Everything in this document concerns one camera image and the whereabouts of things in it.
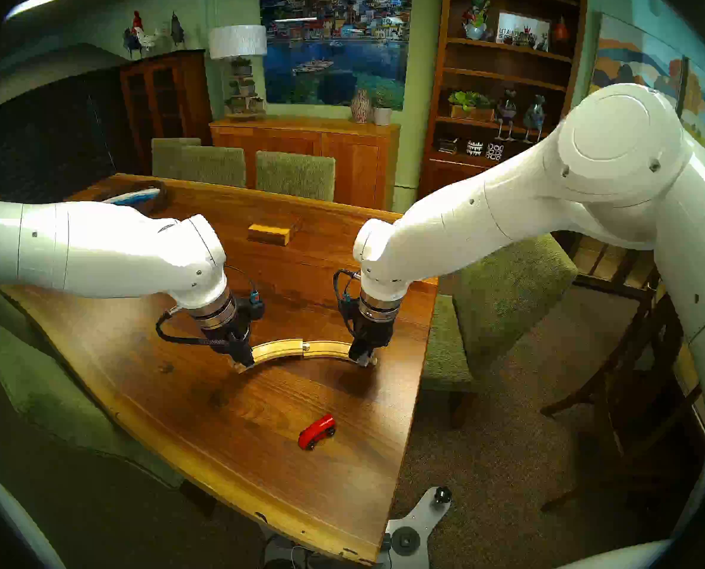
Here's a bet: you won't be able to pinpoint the dark wooden chair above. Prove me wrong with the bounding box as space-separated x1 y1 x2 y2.
539 289 705 512

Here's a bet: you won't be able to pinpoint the white left shoulder shell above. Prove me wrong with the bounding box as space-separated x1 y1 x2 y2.
0 448 67 569

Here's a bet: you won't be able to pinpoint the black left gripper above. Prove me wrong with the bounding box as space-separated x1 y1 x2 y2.
205 319 256 372

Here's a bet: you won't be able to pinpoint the succulents in wooden planter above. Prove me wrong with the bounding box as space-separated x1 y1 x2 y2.
447 91 497 122

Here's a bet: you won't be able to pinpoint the tall wooden bookshelf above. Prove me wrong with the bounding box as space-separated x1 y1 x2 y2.
418 0 590 201

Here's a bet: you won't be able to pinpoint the ceiling light panel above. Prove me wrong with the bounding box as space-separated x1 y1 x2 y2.
4 0 70 21

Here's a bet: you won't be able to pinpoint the dark table leg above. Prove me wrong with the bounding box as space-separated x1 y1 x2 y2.
179 481 218 518

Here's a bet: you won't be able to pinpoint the dark window blind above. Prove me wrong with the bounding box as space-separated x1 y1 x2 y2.
0 70 140 204

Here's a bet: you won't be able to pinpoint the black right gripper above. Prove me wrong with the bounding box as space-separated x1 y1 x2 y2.
349 319 399 367

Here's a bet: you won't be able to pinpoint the dark glass door console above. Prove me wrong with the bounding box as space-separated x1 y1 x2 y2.
569 230 661 295

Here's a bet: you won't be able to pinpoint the green upholstered chair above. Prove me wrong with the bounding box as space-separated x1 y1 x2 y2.
181 145 248 188
151 138 202 179
421 233 578 430
0 289 186 490
255 151 336 202

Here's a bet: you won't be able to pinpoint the colourful ceramic figurine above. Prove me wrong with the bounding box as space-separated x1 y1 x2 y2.
462 0 492 41

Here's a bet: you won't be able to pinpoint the light wood sideboard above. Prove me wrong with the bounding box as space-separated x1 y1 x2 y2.
209 116 402 212

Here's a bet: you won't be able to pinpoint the dark wood glass cabinet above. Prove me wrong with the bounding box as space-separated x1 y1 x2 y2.
119 49 214 174

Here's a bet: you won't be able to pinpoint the white rooster figurine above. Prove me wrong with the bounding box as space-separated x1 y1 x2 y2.
136 23 170 56

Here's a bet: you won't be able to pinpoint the curved wooden train track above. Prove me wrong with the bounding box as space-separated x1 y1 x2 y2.
303 340 379 367
234 338 306 374

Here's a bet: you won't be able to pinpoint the harbour town painting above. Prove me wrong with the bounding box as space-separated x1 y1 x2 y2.
259 0 414 111

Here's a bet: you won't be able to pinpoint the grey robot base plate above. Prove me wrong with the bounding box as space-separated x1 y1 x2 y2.
261 486 453 569

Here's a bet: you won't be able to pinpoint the white lamp shade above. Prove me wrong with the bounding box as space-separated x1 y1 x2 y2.
208 24 268 60

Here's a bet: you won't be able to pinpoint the plant in white pot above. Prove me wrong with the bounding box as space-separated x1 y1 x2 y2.
370 85 396 126

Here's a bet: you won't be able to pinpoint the rectangular wooden block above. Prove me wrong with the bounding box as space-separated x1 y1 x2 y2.
247 214 304 247

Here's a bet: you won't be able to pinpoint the blue rooster figurine red comb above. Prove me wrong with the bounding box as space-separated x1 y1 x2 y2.
122 11 146 60

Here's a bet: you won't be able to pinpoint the long legged bird figurine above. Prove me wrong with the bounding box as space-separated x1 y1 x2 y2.
521 94 547 143
495 89 518 140

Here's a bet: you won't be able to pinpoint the tiered stand with succulents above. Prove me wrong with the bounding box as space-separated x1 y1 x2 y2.
223 56 266 120

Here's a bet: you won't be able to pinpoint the framed text sign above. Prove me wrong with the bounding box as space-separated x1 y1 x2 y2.
495 11 552 47

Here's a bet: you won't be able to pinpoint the red toy train car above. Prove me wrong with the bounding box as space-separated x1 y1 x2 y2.
297 413 336 450

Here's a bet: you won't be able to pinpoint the black braided cable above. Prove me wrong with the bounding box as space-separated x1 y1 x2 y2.
332 269 362 338
155 306 217 346

